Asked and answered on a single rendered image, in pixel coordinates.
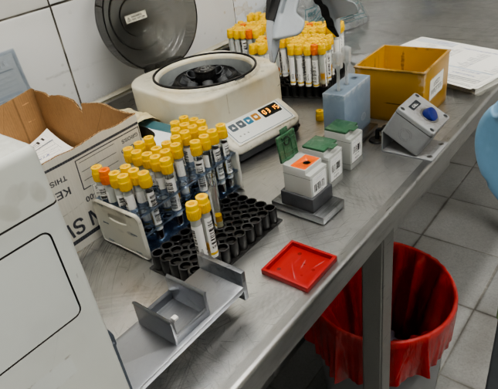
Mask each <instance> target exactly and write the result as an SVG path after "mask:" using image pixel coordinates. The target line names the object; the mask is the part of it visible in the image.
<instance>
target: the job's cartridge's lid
mask: <svg viewBox="0 0 498 389"><path fill-rule="evenodd" d="M279 134H280V136H278V137H277V138H276V139H275V140H276V146H277V150H278V154H279V161H280V163H281V164H283V163H284V162H286V161H288V160H290V159H291V158H292V157H294V155H295V154H297V153H298V152H299V151H298V147H297V143H296V136H295V132H294V128H290V129H289V130H287V126H285V127H283V128H281V129H280V130H279Z"/></svg>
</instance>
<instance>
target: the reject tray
mask: <svg viewBox="0 0 498 389"><path fill-rule="evenodd" d="M336 261H337V256H336V255H333V254H330V253H328V252H325V251H322V250H319V249H315V248H313V247H311V246H308V245H304V244H302V243H300V242H296V241H293V240H291V241H290V242H289V243H288V244H287V245H286V246H285V247H284V248H283V249H282V250H281V251H280V252H278V253H277V254H276V255H275V256H274V257H273V258H272V259H271V260H270V261H269V262H268V263H267V264H266V265H265V266H264V267H263V268H262V269H261V271H262V274H263V275H265V276H268V277H270V278H272V279H275V280H277V281H280V282H283V283H285V284H287V285H289V286H292V287H294V288H296V289H299V290H301V291H304V292H305V293H308V292H309V291H311V289H312V288H313V287H314V286H315V285H316V284H317V283H318V282H319V281H320V279H321V278H322V277H323V276H324V275H325V274H326V273H327V271H328V270H329V269H330V268H331V267H332V266H333V264H334V263H335V262H336Z"/></svg>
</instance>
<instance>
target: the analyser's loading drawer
mask: <svg viewBox="0 0 498 389"><path fill-rule="evenodd" d="M197 257H198V263H199V267H200V268H199V269H198V270H197V271H196V272H194V273H193V274H192V275H191V276H190V277H188V278H187V279H186V280H185V281H182V280H180V279H178V278H176V277H174V276H172V275H170V274H166V276H165V278H166V282H167V284H168V291H167V292H165V293H164V294H163V295H162V296H160V297H159V298H158V299H156V300H155V301H154V302H153V303H152V304H151V305H150V306H149V307H148V308H147V307H145V306H143V305H141V304H140V303H137V302H136V301H133V302H132V304H133V305H134V309H135V312H136V314H137V318H138V321H137V322H136V323H135V324H134V325H133V326H131V327H130V328H129V329H128V330H127V331H125V332H124V333H123V334H122V335H120V336H119V337H118V338H117V339H116V342H117V345H116V346H117V349H118V352H119V355H120V358H121V360H122V362H123V365H124V368H125V370H126V372H127V376H128V378H129V380H130V384H131V386H132V388H133V389H145V388H146V387H147V386H148V385H149V384H150V383H151V382H152V381H153V380H154V379H155V378H156V377H157V376H158V375H159V374H161V373H162V372H163V371H164V370H165V369H166V368H167V367H168V366H169V365H170V364H171V363H172V362H173V361H174V360H175V359H176V358H177V357H178V356H179V355H180V354H181V353H182V352H183V351H184V350H185V349H186V348H187V347H188V346H189V345H190V344H191V343H193V342H194V341H195V340H196V339H197V338H198V337H199V336H200V335H201V334H202V333H203V332H204V331H205V330H206V329H207V328H208V327H209V326H210V325H211V324H212V323H213V322H214V321H215V320H216V319H217V318H218V317H219V316H220V315H221V314H222V313H223V312H225V311H226V310H227V309H228V308H229V307H230V306H231V305H232V304H233V303H234V302H235V301H236V300H237V299H238V298H240V299H244V300H247V299H248V298H249V294H248V289H247V285H246V276H245V272H244V270H242V269H239V268H237V267H235V266H232V265H229V264H228V263H226V262H223V261H221V260H218V259H215V258H213V257H211V256H209V255H206V254H204V253H202V252H199V253H198V254H197ZM173 315H176V316H178V319H177V320H176V321H173V320H171V317H172V316H173Z"/></svg>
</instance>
